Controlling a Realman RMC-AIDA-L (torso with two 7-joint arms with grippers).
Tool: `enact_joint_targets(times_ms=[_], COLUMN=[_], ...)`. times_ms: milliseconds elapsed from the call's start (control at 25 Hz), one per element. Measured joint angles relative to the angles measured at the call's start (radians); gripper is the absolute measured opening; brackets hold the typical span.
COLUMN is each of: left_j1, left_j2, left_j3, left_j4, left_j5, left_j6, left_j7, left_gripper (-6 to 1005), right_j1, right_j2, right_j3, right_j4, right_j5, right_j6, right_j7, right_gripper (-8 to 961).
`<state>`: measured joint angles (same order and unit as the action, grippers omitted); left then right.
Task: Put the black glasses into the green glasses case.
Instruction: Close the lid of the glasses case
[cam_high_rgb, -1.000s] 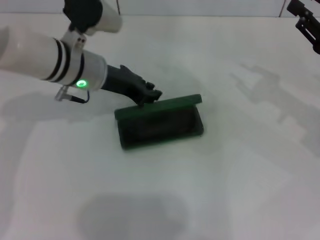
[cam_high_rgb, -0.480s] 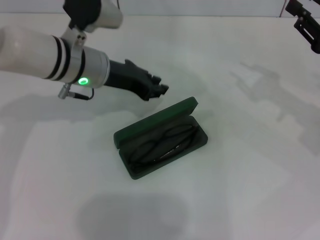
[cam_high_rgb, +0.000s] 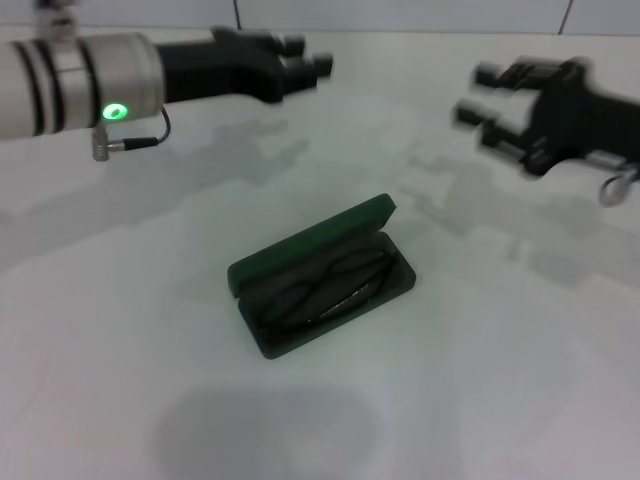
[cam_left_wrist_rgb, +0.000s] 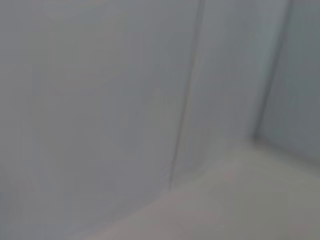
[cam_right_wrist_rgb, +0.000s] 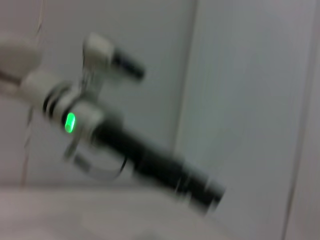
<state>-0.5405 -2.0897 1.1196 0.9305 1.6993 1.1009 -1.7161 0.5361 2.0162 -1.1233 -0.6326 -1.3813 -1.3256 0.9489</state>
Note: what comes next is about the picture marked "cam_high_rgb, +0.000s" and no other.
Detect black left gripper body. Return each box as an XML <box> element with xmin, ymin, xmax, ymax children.
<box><xmin>155</xmin><ymin>25</ymin><xmax>292</xmax><ymax>106</ymax></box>

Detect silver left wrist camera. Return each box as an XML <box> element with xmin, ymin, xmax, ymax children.
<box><xmin>32</xmin><ymin>0</ymin><xmax>81</xmax><ymax>44</ymax></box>

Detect black glasses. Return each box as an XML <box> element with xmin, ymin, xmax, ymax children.
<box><xmin>257</xmin><ymin>247</ymin><xmax>401</xmax><ymax>337</ymax></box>

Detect left gripper connector cable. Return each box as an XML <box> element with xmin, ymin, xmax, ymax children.
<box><xmin>89</xmin><ymin>107</ymin><xmax>171</xmax><ymax>162</ymax></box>

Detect thin red wall cable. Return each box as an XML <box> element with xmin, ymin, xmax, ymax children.
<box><xmin>554</xmin><ymin>0</ymin><xmax>575</xmax><ymax>36</ymax></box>

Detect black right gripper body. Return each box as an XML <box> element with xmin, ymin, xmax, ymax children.
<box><xmin>519</xmin><ymin>55</ymin><xmax>640</xmax><ymax>180</ymax></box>

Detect green glasses case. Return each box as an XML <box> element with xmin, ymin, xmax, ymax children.
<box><xmin>226</xmin><ymin>192</ymin><xmax>418</xmax><ymax>361</ymax></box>

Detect right gripper connector cable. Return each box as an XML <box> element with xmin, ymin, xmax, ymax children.
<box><xmin>598</xmin><ymin>162</ymin><xmax>640</xmax><ymax>209</ymax></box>

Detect gripper connector cable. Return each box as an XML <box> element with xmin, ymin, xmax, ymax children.
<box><xmin>89</xmin><ymin>107</ymin><xmax>171</xmax><ymax>162</ymax></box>
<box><xmin>598</xmin><ymin>162</ymin><xmax>640</xmax><ymax>209</ymax></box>

